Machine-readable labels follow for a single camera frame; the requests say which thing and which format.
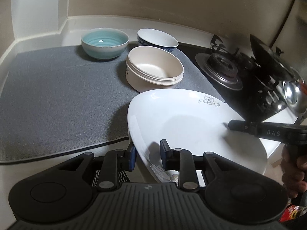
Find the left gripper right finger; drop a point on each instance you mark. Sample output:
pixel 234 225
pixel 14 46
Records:
pixel 180 160

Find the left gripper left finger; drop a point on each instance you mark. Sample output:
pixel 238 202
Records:
pixel 115 161

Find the cream beige bowl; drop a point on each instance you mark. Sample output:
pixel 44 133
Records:
pixel 149 68

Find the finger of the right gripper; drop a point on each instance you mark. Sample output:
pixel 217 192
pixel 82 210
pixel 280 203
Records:
pixel 243 126

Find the grey counter mat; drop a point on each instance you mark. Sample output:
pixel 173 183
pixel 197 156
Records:
pixel 59 100

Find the person right hand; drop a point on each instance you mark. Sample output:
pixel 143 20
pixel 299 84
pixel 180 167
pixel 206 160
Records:
pixel 294 172

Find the black gas stove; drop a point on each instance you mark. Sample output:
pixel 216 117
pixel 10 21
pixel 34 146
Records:
pixel 243 84

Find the small white floral plate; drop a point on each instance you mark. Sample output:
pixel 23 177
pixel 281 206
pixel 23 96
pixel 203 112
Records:
pixel 189 120

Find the blue white patterned bowl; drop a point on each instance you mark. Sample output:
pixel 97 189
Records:
pixel 156 38

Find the teal glazed bowl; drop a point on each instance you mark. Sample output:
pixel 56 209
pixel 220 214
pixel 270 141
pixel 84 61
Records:
pixel 104 43

